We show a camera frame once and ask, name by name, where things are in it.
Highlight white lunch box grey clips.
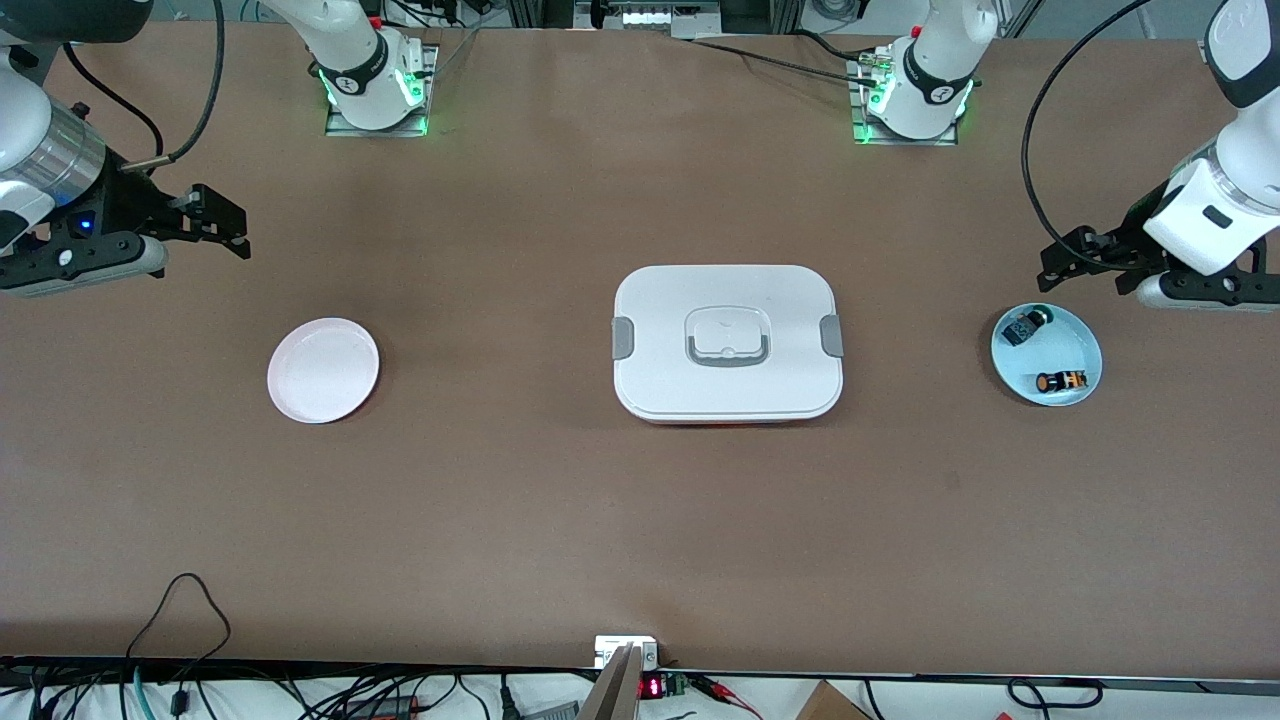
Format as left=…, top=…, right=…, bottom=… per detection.
left=612, top=264, right=844, bottom=426

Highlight light blue round plate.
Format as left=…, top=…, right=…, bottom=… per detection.
left=990, top=300, right=1103, bottom=406

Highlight pink round plate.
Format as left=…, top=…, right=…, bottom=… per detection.
left=267, top=317, right=381, bottom=424

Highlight brown cardboard piece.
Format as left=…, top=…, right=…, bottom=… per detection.
left=795, top=680, right=871, bottom=720

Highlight black power adapter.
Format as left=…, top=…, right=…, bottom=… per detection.
left=345, top=695, right=421, bottom=720

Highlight red alligator clip leads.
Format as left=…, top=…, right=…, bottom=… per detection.
left=690, top=675, right=761, bottom=720

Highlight grey angled bar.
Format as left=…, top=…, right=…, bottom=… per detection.
left=578, top=645, right=646, bottom=720

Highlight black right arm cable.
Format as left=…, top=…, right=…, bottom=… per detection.
left=60, top=0, right=226, bottom=169

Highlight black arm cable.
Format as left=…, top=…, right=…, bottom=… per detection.
left=1020, top=0, right=1151, bottom=271
left=60, top=0, right=226, bottom=169

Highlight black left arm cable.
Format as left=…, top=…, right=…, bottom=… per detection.
left=1020, top=0, right=1151, bottom=271

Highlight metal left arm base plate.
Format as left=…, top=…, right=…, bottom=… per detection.
left=848, top=55, right=961, bottom=148

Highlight black looped cable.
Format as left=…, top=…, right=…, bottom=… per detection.
left=125, top=572, right=233, bottom=666

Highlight black cable to base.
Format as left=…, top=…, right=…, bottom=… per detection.
left=690, top=35, right=881, bottom=89

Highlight black flat cable loop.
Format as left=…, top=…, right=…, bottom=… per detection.
left=1008, top=678, right=1106, bottom=713

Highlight small white bracket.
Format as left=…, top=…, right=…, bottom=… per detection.
left=594, top=635, right=659, bottom=669

